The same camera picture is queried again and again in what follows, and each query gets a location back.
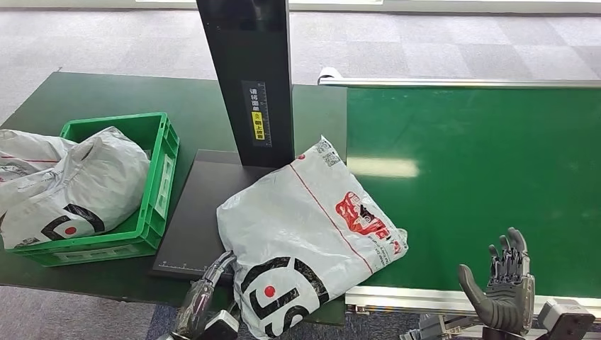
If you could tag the green conveyor belt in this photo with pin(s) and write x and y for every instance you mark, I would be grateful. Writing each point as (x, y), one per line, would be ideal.
(493, 141)

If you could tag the dark green table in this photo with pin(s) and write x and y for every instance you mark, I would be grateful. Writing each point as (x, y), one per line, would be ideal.
(117, 94)

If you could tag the grey conveyor support bracket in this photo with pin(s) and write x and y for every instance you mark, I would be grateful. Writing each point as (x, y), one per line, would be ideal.
(436, 328)

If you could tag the black scanner platform with ruler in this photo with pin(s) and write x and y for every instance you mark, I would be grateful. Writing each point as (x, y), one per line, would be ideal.
(197, 216)

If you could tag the white courier bag red print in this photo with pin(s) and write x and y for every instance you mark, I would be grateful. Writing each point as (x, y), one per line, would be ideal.
(291, 225)

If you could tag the white courier bag red line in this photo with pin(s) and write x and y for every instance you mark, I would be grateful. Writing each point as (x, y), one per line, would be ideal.
(23, 150)

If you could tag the green plastic crate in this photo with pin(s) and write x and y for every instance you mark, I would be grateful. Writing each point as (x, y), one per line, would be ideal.
(155, 187)

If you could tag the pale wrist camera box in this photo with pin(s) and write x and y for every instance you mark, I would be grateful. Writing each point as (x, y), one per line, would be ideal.
(220, 326)
(565, 319)

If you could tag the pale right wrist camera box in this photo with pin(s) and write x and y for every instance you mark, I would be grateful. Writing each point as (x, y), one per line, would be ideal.
(565, 319)

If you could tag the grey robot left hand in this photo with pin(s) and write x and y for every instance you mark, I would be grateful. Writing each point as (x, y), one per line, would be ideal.
(197, 300)

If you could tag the yellow sticker on column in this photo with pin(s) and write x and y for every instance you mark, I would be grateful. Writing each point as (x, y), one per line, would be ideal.
(258, 126)

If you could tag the aluminium conveyor side rail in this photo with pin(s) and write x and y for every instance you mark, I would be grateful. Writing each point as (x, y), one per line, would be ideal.
(446, 82)
(413, 298)

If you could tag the white courier bag black logo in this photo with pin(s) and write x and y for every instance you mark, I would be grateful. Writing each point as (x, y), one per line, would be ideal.
(89, 187)

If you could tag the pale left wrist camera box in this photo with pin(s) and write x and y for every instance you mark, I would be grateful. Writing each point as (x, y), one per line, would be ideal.
(220, 326)

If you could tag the black scanner column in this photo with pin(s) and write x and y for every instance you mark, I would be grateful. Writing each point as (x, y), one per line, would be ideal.
(253, 56)

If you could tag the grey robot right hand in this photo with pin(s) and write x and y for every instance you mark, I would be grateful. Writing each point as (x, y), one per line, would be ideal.
(509, 300)

